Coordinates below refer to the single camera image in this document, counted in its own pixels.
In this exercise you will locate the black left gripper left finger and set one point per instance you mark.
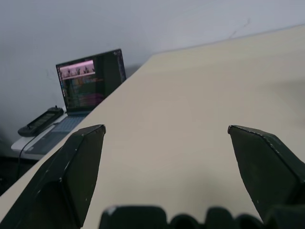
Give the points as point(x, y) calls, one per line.
point(71, 167)

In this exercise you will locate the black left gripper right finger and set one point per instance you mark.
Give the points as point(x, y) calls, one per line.
point(267, 167)

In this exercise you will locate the black handheld controller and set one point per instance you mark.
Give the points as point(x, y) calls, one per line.
point(41, 121)

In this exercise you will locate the open laptop with lit screen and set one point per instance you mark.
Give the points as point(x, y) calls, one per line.
point(88, 81)

